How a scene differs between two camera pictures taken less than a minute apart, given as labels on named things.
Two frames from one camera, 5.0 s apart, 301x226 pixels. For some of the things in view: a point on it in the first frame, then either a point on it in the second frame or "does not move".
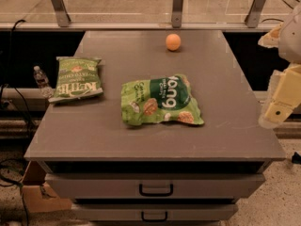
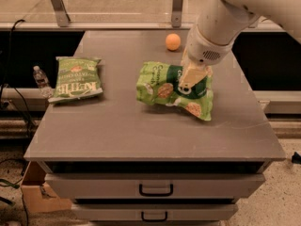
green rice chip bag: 159,100 to 158,83
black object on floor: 296,158 does not move
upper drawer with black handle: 153,185 does not move
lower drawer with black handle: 153,213 does not move
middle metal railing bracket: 177,7 does not move
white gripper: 292,40 to 204,51
